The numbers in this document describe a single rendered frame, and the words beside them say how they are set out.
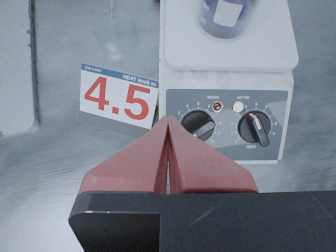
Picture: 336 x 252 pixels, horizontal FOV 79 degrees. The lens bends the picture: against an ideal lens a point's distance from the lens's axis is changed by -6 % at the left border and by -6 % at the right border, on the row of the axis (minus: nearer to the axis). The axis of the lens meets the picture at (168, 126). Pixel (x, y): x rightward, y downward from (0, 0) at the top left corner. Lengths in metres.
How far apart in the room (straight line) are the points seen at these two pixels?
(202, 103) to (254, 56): 0.06
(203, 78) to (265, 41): 0.06
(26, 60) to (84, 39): 0.08
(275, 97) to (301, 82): 0.11
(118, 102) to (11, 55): 0.17
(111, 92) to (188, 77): 0.09
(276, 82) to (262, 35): 0.05
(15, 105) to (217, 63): 0.24
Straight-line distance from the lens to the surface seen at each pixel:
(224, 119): 0.22
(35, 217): 0.30
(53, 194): 0.29
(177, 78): 0.20
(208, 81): 0.21
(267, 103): 0.23
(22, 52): 0.35
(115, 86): 0.25
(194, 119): 0.21
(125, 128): 0.26
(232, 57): 0.20
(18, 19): 0.39
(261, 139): 0.21
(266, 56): 0.21
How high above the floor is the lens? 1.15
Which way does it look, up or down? 76 degrees down
